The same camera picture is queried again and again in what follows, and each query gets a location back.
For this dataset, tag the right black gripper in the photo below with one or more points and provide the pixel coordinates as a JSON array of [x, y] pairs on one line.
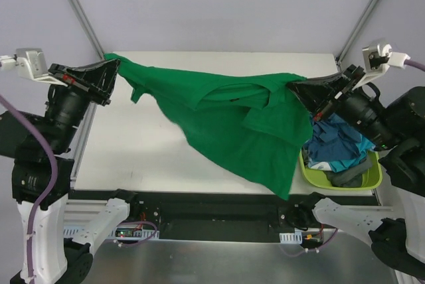
[[340, 88]]

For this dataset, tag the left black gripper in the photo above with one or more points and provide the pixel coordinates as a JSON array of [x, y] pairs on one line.
[[81, 84]]

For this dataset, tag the green t-shirt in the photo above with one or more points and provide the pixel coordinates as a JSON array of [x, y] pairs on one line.
[[251, 126]]

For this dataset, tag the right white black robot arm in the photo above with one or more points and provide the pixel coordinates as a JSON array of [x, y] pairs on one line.
[[397, 129]]

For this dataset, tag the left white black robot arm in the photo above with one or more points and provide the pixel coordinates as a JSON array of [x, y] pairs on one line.
[[41, 175]]

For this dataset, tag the dark blue t-shirt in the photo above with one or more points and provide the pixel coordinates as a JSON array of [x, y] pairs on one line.
[[333, 139]]

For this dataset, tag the teal blue t-shirt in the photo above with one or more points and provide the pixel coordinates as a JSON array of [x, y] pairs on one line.
[[348, 161]]

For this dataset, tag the grey t-shirt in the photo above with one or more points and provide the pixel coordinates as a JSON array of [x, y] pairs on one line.
[[350, 178]]

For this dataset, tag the lime green plastic basket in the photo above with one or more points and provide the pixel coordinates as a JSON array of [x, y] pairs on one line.
[[367, 175]]

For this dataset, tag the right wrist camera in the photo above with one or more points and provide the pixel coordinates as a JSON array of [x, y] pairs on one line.
[[379, 57]]

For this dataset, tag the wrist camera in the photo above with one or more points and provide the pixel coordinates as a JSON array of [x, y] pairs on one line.
[[29, 63], [379, 57]]

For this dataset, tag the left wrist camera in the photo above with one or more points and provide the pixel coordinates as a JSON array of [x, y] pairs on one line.
[[29, 63]]

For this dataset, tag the left aluminium frame post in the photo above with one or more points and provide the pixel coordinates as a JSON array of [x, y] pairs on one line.
[[87, 27]]

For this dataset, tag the aluminium frame post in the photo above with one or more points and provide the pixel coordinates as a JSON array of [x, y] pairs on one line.
[[356, 31], [87, 27]]

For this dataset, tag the right aluminium frame post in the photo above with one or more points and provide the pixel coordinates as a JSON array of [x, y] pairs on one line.
[[356, 31]]

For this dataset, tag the aluminium front rail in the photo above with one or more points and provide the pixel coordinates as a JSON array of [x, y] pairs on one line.
[[81, 212]]

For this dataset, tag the left white cable duct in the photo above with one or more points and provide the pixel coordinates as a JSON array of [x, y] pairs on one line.
[[122, 233]]

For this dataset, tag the white cable duct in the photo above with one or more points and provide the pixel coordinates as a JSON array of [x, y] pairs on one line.
[[122, 233], [291, 238]]

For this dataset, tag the right white cable duct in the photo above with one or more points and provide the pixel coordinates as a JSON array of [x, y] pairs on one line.
[[291, 238]]

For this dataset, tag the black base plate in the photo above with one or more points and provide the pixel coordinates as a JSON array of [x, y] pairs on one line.
[[255, 218]]

